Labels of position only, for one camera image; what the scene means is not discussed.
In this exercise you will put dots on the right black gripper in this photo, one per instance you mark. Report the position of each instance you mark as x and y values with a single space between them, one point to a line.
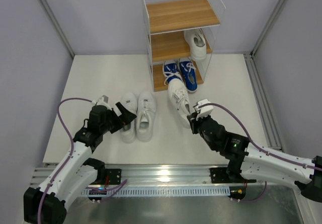
196 123

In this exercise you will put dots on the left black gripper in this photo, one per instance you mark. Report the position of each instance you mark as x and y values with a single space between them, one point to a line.
115 118

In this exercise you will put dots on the white lace sneaker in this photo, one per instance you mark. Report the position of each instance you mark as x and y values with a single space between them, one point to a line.
197 43
178 96

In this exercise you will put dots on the blue canvas sneaker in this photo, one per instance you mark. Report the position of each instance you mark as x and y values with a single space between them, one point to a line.
171 72
188 72

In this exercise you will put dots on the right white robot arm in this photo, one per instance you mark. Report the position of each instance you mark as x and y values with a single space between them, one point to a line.
311 168

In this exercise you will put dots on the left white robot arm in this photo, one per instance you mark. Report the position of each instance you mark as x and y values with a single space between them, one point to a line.
51 200

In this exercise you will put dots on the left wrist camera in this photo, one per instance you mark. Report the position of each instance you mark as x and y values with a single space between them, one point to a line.
103 100

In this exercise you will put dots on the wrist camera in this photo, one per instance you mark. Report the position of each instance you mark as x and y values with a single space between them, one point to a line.
103 100
203 108

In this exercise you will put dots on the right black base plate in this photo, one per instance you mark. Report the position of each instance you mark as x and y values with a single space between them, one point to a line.
219 175

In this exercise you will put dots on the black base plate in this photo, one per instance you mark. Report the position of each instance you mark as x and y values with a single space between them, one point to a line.
111 177
219 175

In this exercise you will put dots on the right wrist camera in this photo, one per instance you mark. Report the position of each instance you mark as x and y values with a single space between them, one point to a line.
203 108

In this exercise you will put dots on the slotted cable duct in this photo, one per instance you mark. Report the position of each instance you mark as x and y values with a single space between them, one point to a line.
161 191

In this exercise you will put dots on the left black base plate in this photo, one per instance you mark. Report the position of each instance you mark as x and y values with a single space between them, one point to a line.
111 177

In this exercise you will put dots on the white wire shoe shelf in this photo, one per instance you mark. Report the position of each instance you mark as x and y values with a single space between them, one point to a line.
165 22

